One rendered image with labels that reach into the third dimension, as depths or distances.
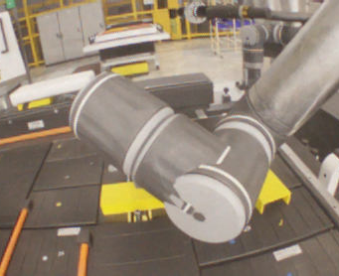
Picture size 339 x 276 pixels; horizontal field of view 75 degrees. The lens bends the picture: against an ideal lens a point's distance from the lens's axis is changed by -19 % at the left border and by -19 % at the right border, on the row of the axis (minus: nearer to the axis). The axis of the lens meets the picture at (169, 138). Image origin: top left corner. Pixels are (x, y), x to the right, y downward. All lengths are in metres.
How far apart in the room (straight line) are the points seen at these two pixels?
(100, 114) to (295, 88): 0.25
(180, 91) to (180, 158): 0.68
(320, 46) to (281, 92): 0.09
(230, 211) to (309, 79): 0.20
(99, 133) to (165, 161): 0.09
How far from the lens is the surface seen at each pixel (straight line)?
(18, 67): 3.34
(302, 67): 0.36
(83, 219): 0.58
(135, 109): 0.31
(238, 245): 0.49
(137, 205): 0.57
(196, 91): 0.97
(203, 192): 0.28
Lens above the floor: 1.39
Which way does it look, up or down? 28 degrees down
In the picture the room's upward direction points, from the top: 7 degrees counter-clockwise
